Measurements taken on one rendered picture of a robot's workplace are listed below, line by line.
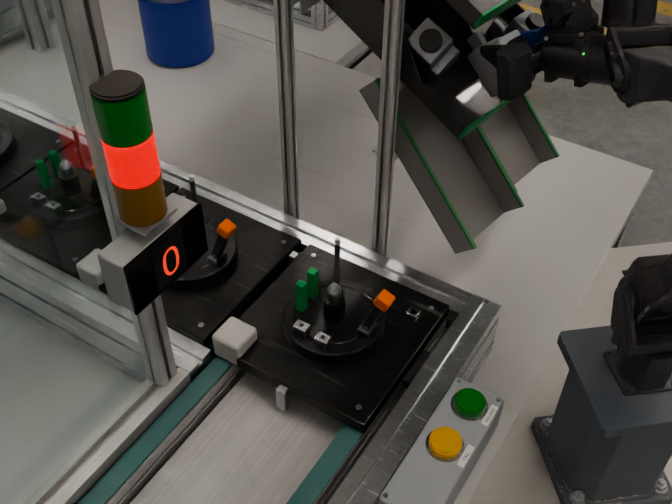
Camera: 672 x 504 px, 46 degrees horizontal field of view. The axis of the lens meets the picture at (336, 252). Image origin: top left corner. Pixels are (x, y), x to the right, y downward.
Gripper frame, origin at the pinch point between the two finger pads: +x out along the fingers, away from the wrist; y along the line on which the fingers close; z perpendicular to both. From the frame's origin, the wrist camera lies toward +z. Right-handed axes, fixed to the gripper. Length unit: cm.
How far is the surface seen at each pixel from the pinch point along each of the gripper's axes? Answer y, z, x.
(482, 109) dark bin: 0.8, -9.0, 5.0
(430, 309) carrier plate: 16.1, -33.3, 4.1
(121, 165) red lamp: 53, 4, 7
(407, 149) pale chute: 7.6, -14.1, 13.5
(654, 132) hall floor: -195, -104, 78
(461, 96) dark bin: 2.2, -7.0, 7.4
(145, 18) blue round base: -4, -6, 100
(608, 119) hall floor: -189, -100, 94
